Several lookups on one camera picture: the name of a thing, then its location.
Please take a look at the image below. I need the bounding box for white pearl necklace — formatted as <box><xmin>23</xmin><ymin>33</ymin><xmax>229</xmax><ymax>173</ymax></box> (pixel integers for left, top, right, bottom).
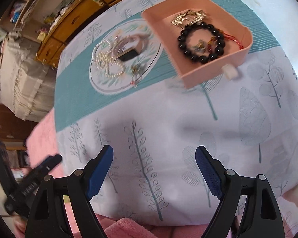
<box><xmin>91</xmin><ymin>39</ymin><xmax>127</xmax><ymax>78</ymax></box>

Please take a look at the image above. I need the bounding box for pink strap smart watch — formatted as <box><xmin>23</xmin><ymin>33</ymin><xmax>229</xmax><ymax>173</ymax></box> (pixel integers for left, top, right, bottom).
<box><xmin>112</xmin><ymin>33</ymin><xmax>150</xmax><ymax>62</ymax></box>

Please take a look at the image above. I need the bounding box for gold sparkly brooch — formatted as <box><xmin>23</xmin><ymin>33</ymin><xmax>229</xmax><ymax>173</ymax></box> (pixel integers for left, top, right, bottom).
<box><xmin>170</xmin><ymin>9</ymin><xmax>207</xmax><ymax>28</ymax></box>

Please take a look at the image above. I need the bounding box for teal flower brooch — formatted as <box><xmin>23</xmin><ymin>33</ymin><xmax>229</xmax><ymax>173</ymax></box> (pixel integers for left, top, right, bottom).
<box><xmin>194</xmin><ymin>39</ymin><xmax>207</xmax><ymax>54</ymax></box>

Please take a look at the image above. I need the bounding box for white lace covered furniture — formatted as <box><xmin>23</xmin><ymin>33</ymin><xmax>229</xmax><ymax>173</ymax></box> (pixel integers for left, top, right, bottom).
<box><xmin>0</xmin><ymin>32</ymin><xmax>56</xmax><ymax>123</ymax></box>

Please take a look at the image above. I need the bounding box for wooden dresser with drawers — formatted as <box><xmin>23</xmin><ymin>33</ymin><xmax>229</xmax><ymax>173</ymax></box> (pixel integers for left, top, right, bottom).
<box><xmin>36</xmin><ymin>0</ymin><xmax>122</xmax><ymax>68</ymax></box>

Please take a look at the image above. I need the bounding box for small green flower brooch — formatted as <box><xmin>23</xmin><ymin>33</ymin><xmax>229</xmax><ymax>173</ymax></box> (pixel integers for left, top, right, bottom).
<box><xmin>130</xmin><ymin>64</ymin><xmax>145</xmax><ymax>86</ymax></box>

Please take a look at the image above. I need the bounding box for white price tag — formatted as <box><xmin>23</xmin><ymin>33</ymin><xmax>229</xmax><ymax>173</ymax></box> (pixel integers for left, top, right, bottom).
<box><xmin>222</xmin><ymin>64</ymin><xmax>239</xmax><ymax>81</ymax></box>

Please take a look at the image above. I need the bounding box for pink plastic tray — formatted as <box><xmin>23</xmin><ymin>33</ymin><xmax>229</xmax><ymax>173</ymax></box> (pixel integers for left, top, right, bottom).
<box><xmin>142</xmin><ymin>0</ymin><xmax>253</xmax><ymax>89</ymax></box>

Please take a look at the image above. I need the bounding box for black bead bracelet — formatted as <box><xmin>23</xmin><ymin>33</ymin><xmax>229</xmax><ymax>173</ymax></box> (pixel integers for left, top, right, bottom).
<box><xmin>177</xmin><ymin>21</ymin><xmax>226</xmax><ymax>64</ymax></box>

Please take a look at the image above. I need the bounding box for red string bracelet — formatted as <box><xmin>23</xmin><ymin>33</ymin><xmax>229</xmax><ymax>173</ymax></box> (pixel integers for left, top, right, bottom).
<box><xmin>205</xmin><ymin>31</ymin><xmax>246</xmax><ymax>53</ymax></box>

